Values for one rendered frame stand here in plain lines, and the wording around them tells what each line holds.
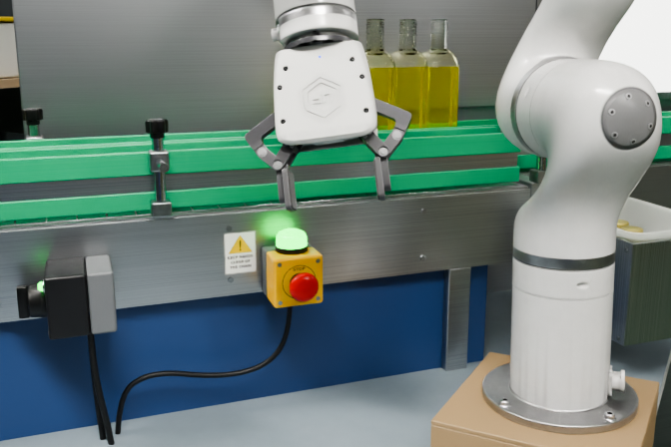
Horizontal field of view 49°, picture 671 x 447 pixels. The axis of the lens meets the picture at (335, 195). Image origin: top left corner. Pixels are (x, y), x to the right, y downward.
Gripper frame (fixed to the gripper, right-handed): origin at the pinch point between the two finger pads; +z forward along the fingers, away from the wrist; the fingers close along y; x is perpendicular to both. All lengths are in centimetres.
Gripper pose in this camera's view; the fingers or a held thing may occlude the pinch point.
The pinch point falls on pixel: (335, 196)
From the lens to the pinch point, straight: 73.8
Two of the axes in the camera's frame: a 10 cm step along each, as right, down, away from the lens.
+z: 1.1, 9.8, -1.4
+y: 9.9, -1.2, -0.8
